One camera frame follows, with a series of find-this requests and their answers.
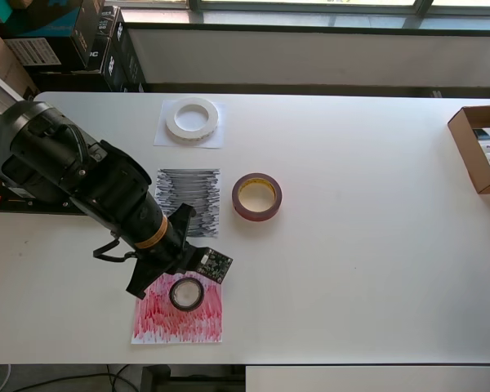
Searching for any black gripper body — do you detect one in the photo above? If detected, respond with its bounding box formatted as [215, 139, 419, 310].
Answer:
[125, 203, 202, 299]

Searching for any black tape roll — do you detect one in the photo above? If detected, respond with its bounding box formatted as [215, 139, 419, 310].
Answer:
[169, 278, 206, 314]

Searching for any red tape roll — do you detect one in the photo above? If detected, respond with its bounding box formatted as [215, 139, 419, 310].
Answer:
[231, 172, 283, 221]

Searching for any white tape roll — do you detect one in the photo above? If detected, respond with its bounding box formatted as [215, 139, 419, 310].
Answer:
[165, 96, 221, 144]

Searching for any red scribbled paper sheet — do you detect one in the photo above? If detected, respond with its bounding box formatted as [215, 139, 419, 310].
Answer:
[130, 273, 224, 345]

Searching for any black scribbled paper sheet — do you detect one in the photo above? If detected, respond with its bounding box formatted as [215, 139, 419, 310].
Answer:
[154, 167, 221, 240]

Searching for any plain white paper sheet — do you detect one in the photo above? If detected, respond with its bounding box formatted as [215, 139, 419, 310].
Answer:
[154, 100, 226, 150]

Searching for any black box with white print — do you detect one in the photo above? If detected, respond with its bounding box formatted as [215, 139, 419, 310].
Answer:
[101, 19, 149, 93]

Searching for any black box with orange print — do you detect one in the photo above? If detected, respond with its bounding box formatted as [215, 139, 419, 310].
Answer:
[71, 3, 120, 75]

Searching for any tall printed cardboard box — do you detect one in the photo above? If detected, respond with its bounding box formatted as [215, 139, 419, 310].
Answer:
[0, 16, 40, 103]

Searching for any dark teal box white label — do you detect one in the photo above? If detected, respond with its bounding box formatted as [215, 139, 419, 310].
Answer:
[0, 0, 85, 69]

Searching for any open shallow cardboard box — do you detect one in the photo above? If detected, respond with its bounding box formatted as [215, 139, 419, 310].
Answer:
[448, 105, 490, 195]

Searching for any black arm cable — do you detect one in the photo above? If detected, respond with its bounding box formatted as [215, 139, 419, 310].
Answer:
[91, 238, 138, 263]

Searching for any wrist camera board with bracket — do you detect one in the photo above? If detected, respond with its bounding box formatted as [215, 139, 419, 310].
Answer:
[183, 244, 234, 286]

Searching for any black table frame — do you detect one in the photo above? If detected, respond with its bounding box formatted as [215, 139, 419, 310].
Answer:
[140, 365, 246, 392]

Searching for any black floor cable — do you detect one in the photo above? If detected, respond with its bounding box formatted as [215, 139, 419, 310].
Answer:
[105, 363, 142, 392]

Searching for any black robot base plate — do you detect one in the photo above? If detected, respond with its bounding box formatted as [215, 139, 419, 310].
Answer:
[0, 185, 91, 216]

